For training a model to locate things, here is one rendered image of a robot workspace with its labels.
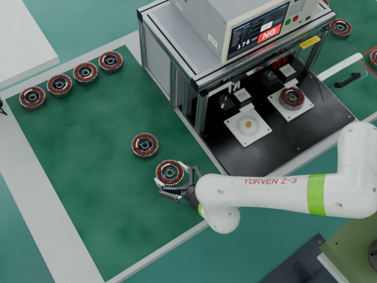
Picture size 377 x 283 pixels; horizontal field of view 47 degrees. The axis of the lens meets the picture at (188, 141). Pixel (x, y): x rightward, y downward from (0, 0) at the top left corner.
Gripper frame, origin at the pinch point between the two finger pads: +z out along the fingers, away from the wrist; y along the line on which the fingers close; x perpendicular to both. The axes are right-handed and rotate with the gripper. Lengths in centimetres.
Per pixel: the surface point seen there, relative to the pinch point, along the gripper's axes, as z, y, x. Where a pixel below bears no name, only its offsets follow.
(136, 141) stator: 20.7, 1.5, -8.0
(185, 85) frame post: 8.5, -23.3, -25.5
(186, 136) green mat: 14.5, -18.2, -0.1
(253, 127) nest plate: 0.0, -43.1, 5.1
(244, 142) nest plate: -3.1, -35.0, 6.9
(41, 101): 56, 23, -29
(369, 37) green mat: 5, -127, 6
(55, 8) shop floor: 204, -36, -27
